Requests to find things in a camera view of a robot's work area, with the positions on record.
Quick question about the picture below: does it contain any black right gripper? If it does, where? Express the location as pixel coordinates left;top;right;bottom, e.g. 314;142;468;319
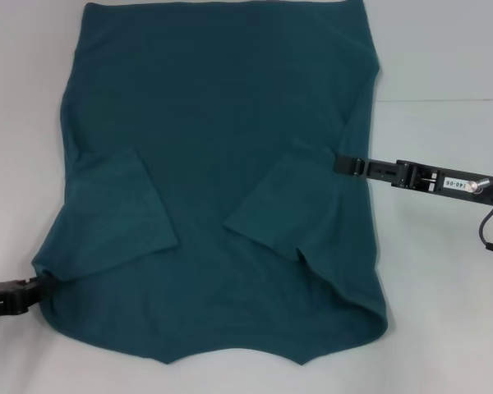
332;152;493;206

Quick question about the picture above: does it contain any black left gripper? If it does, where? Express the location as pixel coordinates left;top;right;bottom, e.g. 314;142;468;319
0;273;62;321

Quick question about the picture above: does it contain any teal blue shirt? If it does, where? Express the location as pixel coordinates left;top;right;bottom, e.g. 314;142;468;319
31;2;390;366

